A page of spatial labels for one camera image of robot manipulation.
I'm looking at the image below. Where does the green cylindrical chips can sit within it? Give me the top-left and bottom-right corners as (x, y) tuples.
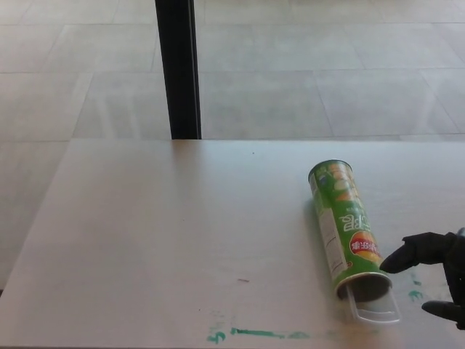
(307, 159), (394, 301)

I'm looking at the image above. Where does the black vertical window frame post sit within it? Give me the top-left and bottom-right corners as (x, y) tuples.
(154, 0), (203, 140)

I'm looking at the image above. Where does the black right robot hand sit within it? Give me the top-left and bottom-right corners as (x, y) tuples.
(379, 228), (465, 330)

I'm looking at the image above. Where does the clear plastic chips tray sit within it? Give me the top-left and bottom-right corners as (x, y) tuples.
(345, 284), (401, 324)

